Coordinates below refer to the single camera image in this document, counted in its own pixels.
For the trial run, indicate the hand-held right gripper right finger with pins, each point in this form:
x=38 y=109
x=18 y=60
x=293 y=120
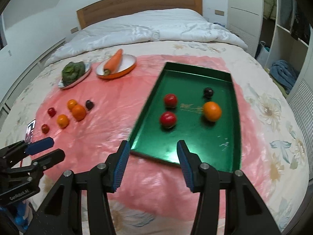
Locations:
x=185 y=166

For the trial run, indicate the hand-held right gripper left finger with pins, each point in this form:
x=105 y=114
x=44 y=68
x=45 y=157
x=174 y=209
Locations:
x=121 y=166

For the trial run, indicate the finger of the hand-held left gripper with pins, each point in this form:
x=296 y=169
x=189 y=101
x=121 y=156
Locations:
x=52 y=158
x=40 y=145

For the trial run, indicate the small red apple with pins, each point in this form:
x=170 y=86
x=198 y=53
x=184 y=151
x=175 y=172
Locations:
x=45 y=128
x=51 y=111

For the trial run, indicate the green tray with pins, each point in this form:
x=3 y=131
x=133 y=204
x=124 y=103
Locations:
x=195 y=137

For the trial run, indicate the orange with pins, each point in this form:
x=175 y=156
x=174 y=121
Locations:
x=71 y=103
x=78 y=112
x=212 y=111
x=62 y=121

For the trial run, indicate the red tomato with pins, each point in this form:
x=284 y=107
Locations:
x=170 y=100
x=168 y=119

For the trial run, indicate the dark plum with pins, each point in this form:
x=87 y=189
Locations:
x=89 y=104
x=208 y=92

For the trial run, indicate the person's left hand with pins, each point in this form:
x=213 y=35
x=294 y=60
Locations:
x=17 y=215

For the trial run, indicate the small printed card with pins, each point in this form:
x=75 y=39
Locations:
x=30 y=129

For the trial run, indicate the pink plastic sheet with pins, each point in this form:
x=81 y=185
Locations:
x=97 y=132

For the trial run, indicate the white slatted cabinet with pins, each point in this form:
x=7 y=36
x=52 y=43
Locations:
x=24 y=78

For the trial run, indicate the green leafy vegetable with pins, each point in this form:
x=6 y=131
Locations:
x=72 y=71

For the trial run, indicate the white plate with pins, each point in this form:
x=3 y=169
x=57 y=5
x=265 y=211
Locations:
x=84 y=74

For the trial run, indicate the orange rimmed plate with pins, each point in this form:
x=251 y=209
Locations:
x=127 y=63

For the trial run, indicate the carrot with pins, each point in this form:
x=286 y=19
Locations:
x=113 y=62

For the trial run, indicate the blue towel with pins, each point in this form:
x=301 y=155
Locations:
x=285 y=76

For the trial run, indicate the white bag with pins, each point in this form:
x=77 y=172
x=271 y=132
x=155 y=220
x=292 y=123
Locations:
x=262 y=53

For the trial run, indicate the white duvet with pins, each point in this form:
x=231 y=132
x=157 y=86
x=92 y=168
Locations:
x=146 y=29

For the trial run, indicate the wooden headboard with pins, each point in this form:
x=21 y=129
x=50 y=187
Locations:
x=137 y=5

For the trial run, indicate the white wardrobe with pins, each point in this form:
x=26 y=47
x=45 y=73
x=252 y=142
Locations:
x=244 y=9

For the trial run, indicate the green hanging jacket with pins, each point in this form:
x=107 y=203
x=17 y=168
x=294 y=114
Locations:
x=269 y=0

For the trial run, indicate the dark hanging clothes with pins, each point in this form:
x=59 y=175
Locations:
x=296 y=12

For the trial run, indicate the wall switch panel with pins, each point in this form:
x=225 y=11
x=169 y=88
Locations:
x=219 y=12
x=74 y=29

